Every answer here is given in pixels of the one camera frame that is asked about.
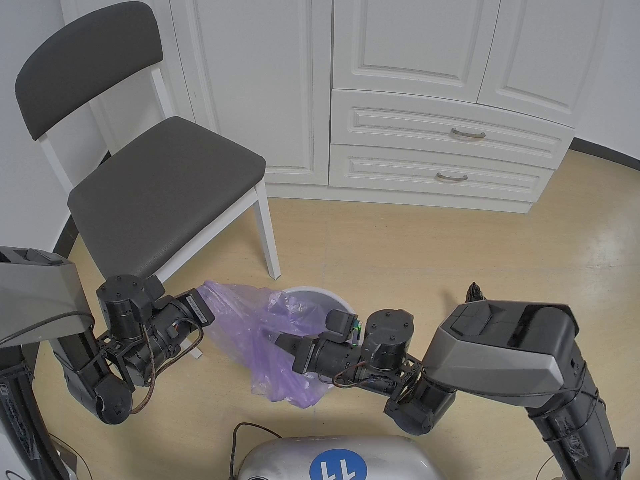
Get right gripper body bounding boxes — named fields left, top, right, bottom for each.
left=293, top=339, right=368, bottom=379

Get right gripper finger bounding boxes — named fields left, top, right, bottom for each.
left=273, top=335, right=307, bottom=355

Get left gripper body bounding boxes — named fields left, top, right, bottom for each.
left=122, top=290, right=218, bottom=386

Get purple plastic bag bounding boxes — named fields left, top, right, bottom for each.
left=200, top=279, right=333, bottom=409

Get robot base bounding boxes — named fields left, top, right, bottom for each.
left=47, top=435, right=446, bottom=480

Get white trash bin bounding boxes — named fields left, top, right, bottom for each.
left=276, top=285, right=359, bottom=394

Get grey and white chair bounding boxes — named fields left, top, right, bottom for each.
left=14, top=0, right=281, bottom=281

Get white wardrobe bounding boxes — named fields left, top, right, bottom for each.
left=56, top=0, right=612, bottom=215

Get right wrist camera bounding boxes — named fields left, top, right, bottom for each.
left=324, top=309, right=363, bottom=347

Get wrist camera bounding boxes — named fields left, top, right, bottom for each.
left=131, top=275, right=167, bottom=319
left=324, top=309, right=363, bottom=347

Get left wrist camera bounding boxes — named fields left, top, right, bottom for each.
left=131, top=275, right=167, bottom=319

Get black cable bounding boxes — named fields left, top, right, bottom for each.
left=229, top=422, right=283, bottom=476

